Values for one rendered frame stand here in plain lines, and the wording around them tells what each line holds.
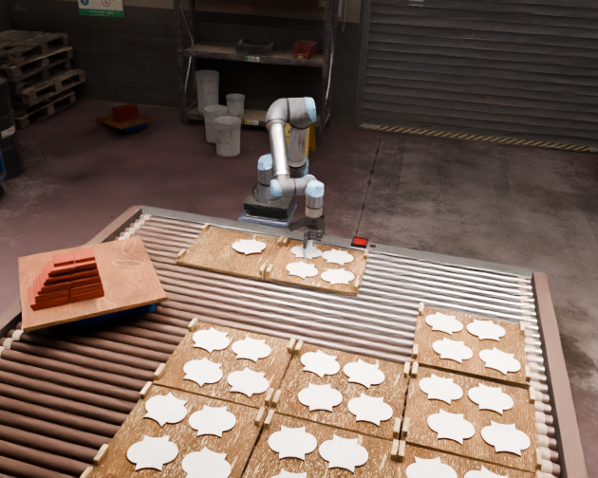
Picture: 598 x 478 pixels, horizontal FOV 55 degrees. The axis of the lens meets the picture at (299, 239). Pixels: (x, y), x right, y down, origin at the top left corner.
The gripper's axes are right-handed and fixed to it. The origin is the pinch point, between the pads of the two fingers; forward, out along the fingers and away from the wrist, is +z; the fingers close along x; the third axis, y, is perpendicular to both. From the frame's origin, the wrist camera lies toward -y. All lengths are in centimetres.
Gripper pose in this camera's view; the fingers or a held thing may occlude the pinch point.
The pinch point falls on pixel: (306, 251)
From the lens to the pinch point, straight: 267.8
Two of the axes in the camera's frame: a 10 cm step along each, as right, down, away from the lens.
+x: 2.6, -4.7, 8.5
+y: 9.7, 1.7, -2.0
